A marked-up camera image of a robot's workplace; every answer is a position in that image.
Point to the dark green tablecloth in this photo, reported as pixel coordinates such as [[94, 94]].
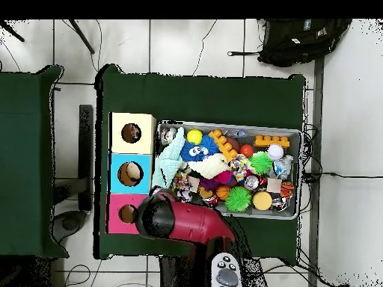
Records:
[[203, 98], [24, 149]]

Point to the blue spiky toy with eyes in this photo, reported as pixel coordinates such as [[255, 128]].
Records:
[[187, 152]]

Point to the mint green knitted cloth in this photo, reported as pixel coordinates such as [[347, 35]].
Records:
[[167, 167]]

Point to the black backpack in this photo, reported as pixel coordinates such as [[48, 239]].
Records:
[[299, 42]]

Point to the grey stand base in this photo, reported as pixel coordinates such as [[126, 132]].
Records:
[[70, 224]]

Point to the wooden box with three holes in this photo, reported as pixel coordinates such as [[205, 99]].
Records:
[[143, 143]]

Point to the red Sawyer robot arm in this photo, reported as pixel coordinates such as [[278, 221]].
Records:
[[194, 221]]

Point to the white baseball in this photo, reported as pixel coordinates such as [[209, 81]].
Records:
[[275, 152]]

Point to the long orange toy block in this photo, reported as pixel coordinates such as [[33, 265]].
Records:
[[224, 145]]

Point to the polka dot cloth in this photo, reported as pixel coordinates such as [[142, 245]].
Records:
[[134, 132], [181, 179]]

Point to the shallow clear mesh bin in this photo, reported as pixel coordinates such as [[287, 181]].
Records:
[[249, 140]]

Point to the orange ball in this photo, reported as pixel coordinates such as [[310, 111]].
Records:
[[247, 150]]

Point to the cream knitted cloth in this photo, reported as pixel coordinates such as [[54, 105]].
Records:
[[209, 167]]

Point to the green spiky ball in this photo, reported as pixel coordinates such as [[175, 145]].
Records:
[[238, 199]]

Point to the black upright panel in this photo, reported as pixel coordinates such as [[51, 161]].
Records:
[[86, 134]]

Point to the yellow ball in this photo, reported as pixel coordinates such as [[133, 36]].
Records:
[[194, 136]]

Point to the black tripod leg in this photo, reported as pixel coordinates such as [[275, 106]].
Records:
[[82, 37], [13, 32]]

